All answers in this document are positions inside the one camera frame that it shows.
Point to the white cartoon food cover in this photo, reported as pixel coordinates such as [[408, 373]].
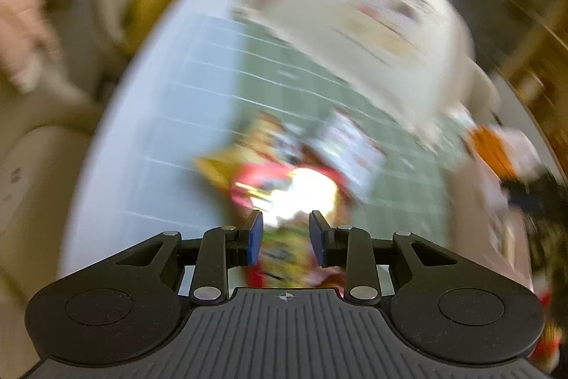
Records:
[[377, 28]]

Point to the yellow chip packet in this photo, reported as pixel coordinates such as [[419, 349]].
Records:
[[222, 166]]

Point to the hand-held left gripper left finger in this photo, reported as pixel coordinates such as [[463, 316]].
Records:
[[255, 237]]

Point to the pink cardboard box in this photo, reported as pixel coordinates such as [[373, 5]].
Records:
[[488, 219]]

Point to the yellow wooden shelf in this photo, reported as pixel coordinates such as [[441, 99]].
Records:
[[541, 63]]

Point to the yellow cushion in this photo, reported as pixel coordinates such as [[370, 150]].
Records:
[[146, 12]]

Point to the red knitted doll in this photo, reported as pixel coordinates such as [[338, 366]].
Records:
[[548, 330]]

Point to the beige sofa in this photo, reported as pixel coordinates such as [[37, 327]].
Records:
[[35, 183]]

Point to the black gold printed bag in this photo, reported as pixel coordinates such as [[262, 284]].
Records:
[[532, 201]]

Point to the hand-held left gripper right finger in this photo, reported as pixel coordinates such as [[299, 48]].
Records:
[[317, 239]]

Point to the large red snack pouch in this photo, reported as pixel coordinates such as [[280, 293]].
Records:
[[288, 183]]

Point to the pink cloth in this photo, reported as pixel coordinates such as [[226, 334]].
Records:
[[22, 15]]

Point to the white green snack packet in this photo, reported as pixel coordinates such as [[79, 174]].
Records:
[[350, 152]]

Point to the orange tissue box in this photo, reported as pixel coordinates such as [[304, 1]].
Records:
[[492, 152]]

